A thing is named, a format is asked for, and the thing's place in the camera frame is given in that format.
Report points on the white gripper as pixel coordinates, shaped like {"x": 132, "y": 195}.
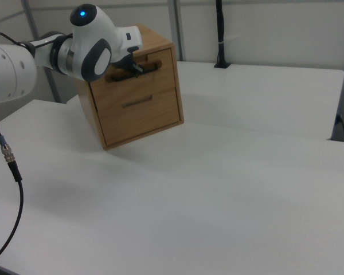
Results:
{"x": 128, "y": 38}

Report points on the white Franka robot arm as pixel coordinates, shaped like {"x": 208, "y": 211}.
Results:
{"x": 86, "y": 43}

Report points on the wooden drawer with slot pull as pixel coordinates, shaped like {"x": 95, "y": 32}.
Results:
{"x": 143, "y": 120}

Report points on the wooden cabinet box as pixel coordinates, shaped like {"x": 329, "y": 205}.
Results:
{"x": 157, "y": 38}

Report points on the black camera pole mount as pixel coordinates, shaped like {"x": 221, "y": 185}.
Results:
{"x": 221, "y": 43}

